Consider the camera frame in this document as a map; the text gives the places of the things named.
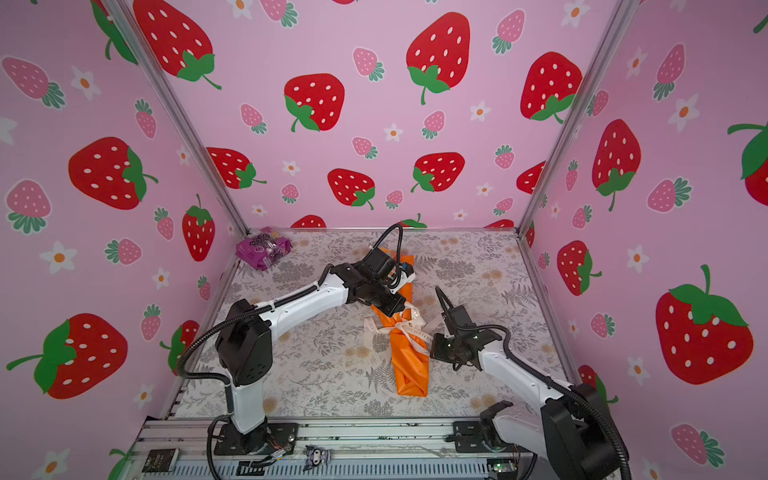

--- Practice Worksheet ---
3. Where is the orange wrapping paper sheet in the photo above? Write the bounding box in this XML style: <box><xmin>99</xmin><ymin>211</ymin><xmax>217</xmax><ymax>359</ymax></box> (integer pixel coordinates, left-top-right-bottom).
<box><xmin>371</xmin><ymin>283</ymin><xmax>430</xmax><ymax>398</ymax></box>

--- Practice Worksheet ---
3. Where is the white ribbon strip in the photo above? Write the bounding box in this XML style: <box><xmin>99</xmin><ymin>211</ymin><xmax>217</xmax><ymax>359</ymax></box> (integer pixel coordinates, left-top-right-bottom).
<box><xmin>363</xmin><ymin>302</ymin><xmax>433</xmax><ymax>356</ymax></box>

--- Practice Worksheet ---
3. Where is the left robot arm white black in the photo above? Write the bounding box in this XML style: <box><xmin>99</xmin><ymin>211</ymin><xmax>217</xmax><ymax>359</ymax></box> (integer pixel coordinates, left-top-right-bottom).
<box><xmin>176</xmin><ymin>224</ymin><xmax>415</xmax><ymax>454</ymax></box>

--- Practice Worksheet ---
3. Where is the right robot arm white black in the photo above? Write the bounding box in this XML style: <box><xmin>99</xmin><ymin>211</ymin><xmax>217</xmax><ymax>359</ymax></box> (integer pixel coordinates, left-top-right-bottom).
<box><xmin>430</xmin><ymin>287</ymin><xmax>632</xmax><ymax>479</ymax></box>

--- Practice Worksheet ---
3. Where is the purple plastic snack bag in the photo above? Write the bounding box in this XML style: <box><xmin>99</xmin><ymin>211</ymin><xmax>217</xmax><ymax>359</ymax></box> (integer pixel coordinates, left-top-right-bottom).
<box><xmin>236</xmin><ymin>233</ymin><xmax>292</xmax><ymax>271</ymax></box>

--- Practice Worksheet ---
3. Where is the small purple figure charm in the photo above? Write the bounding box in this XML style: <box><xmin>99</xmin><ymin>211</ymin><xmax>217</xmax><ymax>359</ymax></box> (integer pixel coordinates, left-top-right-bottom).
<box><xmin>303</xmin><ymin>445</ymin><xmax>331</xmax><ymax>471</ymax></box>

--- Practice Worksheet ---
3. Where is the left black label plate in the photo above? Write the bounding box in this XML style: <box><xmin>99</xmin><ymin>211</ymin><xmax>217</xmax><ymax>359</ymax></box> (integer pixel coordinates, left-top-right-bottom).
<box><xmin>141</xmin><ymin>448</ymin><xmax>180</xmax><ymax>474</ymax></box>

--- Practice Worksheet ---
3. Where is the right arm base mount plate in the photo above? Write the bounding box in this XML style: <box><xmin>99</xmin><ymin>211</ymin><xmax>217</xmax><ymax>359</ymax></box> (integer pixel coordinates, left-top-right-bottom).
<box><xmin>445</xmin><ymin>420</ymin><xmax>529</xmax><ymax>454</ymax></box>

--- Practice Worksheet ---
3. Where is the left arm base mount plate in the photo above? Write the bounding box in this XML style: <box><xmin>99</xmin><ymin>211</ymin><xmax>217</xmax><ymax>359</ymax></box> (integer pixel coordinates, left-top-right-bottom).
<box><xmin>213</xmin><ymin>422</ymin><xmax>299</xmax><ymax>456</ymax></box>

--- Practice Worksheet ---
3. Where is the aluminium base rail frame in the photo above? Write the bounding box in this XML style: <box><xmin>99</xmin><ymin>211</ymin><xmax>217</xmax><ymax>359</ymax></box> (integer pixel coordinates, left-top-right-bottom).
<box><xmin>110</xmin><ymin>417</ymin><xmax>557</xmax><ymax>479</ymax></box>

